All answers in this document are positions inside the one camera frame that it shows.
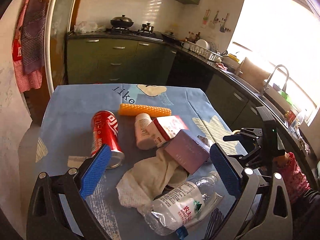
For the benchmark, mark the red soda can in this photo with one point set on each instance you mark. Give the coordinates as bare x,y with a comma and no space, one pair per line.
105,130

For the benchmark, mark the white plastic bag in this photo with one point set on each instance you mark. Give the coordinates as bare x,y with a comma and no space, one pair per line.
85,27

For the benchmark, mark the pink cloth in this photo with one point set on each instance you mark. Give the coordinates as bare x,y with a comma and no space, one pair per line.
222,67

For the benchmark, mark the person's right forearm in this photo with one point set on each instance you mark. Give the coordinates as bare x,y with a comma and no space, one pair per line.
297,177

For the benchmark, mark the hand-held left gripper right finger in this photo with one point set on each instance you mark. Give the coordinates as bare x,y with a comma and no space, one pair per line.
225,173

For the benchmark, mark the person's right hand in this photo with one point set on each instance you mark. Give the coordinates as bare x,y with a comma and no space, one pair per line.
282,158

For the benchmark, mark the person's dark jacket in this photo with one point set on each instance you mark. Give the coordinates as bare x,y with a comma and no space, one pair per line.
310,212

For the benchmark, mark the small white packet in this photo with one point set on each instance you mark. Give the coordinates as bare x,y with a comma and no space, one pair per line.
77,161

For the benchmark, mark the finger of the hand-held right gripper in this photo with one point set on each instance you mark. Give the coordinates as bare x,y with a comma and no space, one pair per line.
247,156
232,137

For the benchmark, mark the clear plastic water bottle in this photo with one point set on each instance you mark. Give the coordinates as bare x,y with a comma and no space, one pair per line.
180,205

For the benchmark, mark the black kitchen countertop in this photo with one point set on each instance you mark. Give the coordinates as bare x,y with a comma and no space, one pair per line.
225,73

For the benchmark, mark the beige cutting board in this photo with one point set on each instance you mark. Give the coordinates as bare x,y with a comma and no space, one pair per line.
252,72

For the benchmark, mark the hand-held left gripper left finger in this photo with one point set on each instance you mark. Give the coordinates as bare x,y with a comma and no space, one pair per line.
96,172

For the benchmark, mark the purple checked apron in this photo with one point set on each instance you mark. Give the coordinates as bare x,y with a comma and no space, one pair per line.
32,42

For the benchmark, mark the purple cardboard box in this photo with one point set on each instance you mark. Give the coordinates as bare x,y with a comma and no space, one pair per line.
185,147

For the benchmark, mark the green soap bottle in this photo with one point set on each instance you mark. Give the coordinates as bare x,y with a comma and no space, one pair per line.
286,97

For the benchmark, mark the red checked apron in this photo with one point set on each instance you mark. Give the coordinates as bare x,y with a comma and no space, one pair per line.
18,52

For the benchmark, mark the steel faucet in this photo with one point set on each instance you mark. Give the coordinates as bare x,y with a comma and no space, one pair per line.
271,75

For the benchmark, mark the white dish rack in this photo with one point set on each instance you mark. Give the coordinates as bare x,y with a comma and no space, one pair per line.
205,50

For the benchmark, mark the yellow sponge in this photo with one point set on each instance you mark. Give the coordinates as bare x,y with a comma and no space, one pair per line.
233,57

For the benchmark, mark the hanging kitchen utensil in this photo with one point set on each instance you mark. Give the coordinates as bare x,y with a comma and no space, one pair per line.
215,20
205,20
224,23

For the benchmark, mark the gas stove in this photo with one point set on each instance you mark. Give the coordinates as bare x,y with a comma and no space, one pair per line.
130,31

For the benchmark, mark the red and white medicine box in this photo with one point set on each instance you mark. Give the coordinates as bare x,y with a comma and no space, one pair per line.
170,125

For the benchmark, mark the small silver packet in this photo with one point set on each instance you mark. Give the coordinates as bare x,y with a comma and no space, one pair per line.
205,140

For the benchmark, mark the green kitchen cabinet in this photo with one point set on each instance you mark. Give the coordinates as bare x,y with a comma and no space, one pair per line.
87,60

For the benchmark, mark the white pill bottle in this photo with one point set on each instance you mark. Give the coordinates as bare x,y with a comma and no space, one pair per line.
142,130

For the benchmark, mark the black frying pan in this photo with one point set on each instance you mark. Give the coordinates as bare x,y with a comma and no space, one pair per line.
170,37

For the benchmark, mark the cluster of sauce bottles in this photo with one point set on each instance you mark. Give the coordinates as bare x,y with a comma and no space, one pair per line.
193,37

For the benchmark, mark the orange foam net sleeve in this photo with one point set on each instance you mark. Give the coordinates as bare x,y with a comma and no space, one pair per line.
145,110

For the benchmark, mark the kitchen window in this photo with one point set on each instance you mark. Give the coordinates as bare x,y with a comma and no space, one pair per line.
280,30

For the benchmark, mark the black wok with lid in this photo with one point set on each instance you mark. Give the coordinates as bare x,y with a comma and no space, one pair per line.
122,22

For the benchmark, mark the white mug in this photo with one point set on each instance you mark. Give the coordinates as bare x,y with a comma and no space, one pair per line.
185,45

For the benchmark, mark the blue printed tablecloth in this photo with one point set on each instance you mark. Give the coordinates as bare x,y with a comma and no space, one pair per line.
75,100

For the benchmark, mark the white paper towel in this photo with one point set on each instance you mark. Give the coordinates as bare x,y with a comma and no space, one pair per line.
145,177

